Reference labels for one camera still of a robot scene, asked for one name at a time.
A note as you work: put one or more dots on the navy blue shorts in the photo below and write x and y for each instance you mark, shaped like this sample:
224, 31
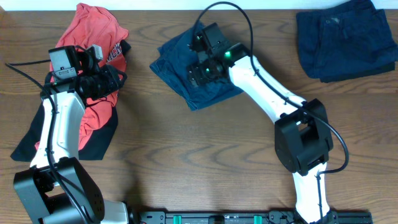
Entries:
171, 67

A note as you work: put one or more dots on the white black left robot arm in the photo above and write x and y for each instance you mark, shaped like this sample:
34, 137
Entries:
56, 188

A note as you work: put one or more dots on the folded navy shorts stack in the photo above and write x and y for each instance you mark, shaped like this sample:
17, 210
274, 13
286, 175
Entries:
348, 41

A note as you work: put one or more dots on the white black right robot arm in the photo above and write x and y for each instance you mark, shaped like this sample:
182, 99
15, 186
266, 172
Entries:
302, 135

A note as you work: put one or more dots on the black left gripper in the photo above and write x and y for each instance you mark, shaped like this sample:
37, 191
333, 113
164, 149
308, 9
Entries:
114, 80

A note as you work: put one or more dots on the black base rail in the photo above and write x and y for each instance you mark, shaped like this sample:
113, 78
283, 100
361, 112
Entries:
272, 217

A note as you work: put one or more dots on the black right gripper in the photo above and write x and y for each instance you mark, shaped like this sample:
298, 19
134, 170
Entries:
195, 74

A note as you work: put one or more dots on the black garment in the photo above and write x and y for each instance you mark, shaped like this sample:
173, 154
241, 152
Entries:
96, 140

